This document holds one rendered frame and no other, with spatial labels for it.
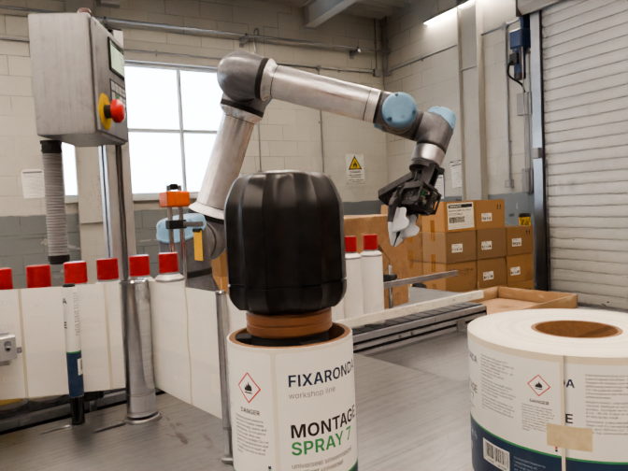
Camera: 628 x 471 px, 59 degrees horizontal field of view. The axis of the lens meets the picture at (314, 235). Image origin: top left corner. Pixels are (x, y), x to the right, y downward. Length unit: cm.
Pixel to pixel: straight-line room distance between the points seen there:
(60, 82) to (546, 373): 80
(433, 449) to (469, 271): 414
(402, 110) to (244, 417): 95
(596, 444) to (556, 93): 535
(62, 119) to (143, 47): 577
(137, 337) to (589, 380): 53
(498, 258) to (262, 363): 471
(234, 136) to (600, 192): 439
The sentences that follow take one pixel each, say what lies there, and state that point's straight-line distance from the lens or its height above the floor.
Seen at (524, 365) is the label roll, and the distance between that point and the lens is 51.
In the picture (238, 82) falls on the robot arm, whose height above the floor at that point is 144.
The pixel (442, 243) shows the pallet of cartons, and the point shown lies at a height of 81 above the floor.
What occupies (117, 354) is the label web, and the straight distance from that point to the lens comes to 81.
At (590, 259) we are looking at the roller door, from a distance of 556.
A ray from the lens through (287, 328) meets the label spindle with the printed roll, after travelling 36.
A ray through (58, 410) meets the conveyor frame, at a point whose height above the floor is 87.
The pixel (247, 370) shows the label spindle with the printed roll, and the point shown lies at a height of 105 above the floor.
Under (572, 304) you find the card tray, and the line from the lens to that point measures 173.
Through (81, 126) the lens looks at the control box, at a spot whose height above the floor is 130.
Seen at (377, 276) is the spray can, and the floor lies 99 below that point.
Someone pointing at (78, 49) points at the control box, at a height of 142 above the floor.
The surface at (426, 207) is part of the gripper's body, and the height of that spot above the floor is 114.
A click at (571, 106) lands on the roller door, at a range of 567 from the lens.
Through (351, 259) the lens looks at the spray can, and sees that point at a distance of 119.
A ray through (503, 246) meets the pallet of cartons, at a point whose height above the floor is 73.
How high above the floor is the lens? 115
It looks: 3 degrees down
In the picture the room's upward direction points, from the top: 3 degrees counter-clockwise
